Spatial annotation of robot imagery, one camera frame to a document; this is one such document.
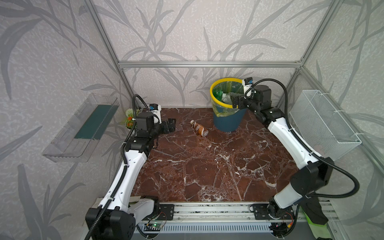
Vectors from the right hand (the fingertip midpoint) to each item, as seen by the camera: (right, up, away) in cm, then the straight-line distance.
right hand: (241, 89), depth 78 cm
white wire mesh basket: (+34, -20, -11) cm, 41 cm away
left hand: (-36, -14, -3) cm, 39 cm away
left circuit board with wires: (-43, -66, -7) cm, 79 cm away
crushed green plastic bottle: (-11, 0, +13) cm, 17 cm away
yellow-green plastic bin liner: (-10, -10, +7) cm, 16 cm away
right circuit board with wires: (+17, -69, -8) cm, 71 cm away
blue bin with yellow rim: (-6, -15, +12) cm, 20 cm away
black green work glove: (+34, -63, -7) cm, 72 cm away
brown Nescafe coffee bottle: (-23, -23, +23) cm, 40 cm away
